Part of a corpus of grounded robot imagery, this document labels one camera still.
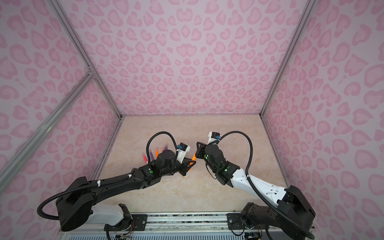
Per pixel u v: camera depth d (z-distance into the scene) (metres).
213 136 0.68
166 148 1.02
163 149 1.00
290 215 0.39
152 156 0.98
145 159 0.96
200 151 0.68
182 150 0.69
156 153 1.00
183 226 0.73
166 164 0.61
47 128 0.64
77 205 0.41
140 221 0.73
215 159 0.58
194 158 0.77
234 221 0.73
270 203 0.41
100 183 0.46
